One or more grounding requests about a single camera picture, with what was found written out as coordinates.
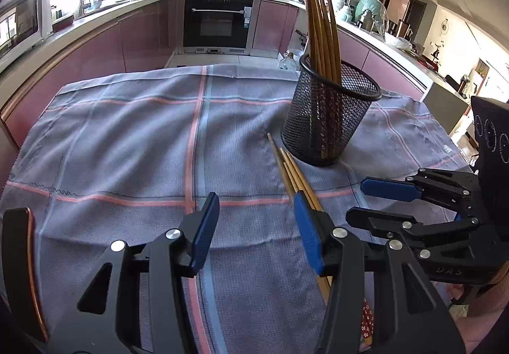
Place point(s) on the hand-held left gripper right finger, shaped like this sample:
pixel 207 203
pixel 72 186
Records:
pixel 306 234

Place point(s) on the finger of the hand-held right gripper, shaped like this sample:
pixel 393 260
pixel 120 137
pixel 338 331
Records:
pixel 389 189
pixel 373 222

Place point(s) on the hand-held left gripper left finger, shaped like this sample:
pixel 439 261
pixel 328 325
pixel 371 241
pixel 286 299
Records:
pixel 204 234

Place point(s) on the slender brown chopstick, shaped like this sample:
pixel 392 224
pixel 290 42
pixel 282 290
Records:
pixel 306 183
pixel 278 163
pixel 292 175

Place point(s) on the black mesh utensil holder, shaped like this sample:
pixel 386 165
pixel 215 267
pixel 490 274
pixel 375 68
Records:
pixel 358 107

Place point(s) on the bunch of wooden chopsticks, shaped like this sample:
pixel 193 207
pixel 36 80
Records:
pixel 318 40

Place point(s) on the person's right hand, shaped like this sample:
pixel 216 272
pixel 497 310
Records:
pixel 483 326

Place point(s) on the blue plaid tablecloth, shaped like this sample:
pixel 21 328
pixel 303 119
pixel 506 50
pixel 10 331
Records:
pixel 119 159

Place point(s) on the pink base cabinet run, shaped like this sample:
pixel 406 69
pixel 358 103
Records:
pixel 358 52
pixel 99 48

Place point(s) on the plastic oil bottle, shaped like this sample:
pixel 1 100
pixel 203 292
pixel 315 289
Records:
pixel 289 61

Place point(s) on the steel thermos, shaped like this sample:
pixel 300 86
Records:
pixel 365 20

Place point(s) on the green covered appliance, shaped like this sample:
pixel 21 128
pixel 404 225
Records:
pixel 373 8

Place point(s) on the framed picture board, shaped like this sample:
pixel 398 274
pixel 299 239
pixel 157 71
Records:
pixel 401 2

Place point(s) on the black flat object copper edge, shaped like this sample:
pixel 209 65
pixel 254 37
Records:
pixel 16 258

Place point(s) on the black built-in oven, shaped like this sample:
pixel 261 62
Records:
pixel 216 24

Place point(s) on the white countertop oven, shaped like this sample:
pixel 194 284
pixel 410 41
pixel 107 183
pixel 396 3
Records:
pixel 20 24

